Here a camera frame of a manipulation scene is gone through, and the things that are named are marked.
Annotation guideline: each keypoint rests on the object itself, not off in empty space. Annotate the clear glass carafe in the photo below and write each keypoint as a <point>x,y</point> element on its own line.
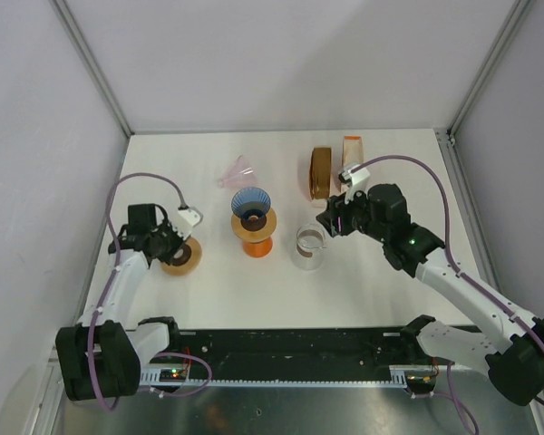
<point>309,247</point>

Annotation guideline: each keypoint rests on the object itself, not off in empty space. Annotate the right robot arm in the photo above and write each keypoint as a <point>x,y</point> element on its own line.
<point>509,346</point>

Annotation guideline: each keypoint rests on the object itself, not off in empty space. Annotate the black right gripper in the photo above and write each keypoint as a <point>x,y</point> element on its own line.
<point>335,208</point>

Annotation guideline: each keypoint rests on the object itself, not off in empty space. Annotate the orange box of white filters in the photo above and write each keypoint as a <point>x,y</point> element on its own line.
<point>352,153</point>

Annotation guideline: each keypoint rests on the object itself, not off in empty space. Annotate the grey cable duct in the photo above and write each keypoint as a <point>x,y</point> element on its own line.
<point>361,376</point>

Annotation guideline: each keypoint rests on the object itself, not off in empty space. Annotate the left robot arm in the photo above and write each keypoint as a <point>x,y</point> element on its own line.
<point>99,358</point>

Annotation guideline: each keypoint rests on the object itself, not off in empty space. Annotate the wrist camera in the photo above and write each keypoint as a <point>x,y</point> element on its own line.
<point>356,178</point>
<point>185,220</point>

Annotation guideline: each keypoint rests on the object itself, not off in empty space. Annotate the orange glass carafe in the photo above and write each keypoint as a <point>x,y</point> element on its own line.
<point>259,249</point>

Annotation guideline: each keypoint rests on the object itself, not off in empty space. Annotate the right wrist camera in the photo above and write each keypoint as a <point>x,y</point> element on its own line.
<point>356,178</point>

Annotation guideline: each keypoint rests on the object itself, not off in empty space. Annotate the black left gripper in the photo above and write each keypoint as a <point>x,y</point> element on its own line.
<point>166,225</point>

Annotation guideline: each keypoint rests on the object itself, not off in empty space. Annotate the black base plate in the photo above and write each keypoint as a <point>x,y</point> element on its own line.
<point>272,351</point>

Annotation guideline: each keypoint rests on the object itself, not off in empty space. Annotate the pink glass dripper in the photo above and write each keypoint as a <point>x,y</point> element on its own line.
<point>240,174</point>

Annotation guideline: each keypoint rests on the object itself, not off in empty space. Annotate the blue ribbed glass dripper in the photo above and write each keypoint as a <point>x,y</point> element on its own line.
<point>250,201</point>

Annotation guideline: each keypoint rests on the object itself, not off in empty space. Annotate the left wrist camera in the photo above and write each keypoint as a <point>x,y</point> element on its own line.
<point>185,220</point>

